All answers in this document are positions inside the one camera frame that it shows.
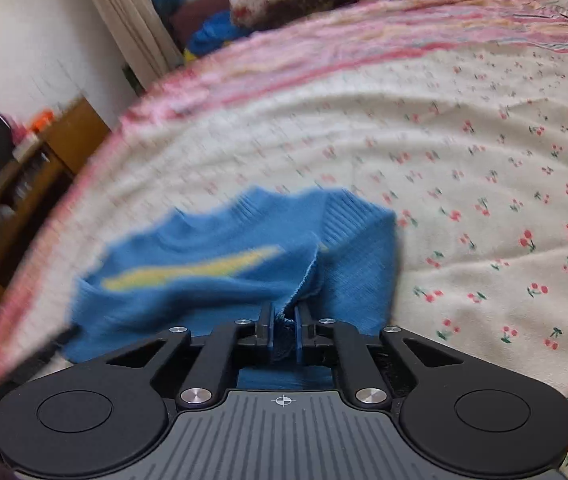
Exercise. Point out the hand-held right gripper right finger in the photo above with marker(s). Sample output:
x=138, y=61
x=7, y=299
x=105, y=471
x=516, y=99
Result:
x=298, y=345

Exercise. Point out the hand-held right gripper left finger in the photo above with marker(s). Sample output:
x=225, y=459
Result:
x=271, y=340

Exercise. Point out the blue yellow-striped knit sweater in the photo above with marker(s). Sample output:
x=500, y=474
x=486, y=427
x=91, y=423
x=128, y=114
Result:
x=204, y=240

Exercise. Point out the cherry print bed sheet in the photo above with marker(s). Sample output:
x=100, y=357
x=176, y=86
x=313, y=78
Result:
x=489, y=185

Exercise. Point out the wooden side cabinet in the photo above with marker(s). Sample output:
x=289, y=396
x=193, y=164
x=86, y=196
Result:
x=79, y=135

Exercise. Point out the blue and yellow cloth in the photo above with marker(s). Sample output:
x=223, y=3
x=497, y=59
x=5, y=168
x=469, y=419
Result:
x=214, y=32

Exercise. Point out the orange object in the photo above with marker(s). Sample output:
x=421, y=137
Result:
x=43, y=121

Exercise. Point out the pink striped bedspread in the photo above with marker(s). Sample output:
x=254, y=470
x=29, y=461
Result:
x=364, y=30

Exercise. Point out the pink bag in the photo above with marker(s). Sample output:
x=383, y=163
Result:
x=19, y=127

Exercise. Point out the maroon bench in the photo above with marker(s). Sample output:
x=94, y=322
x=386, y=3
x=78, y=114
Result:
x=189, y=15

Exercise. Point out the beige curtain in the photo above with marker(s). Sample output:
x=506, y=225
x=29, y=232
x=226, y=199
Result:
x=124, y=15

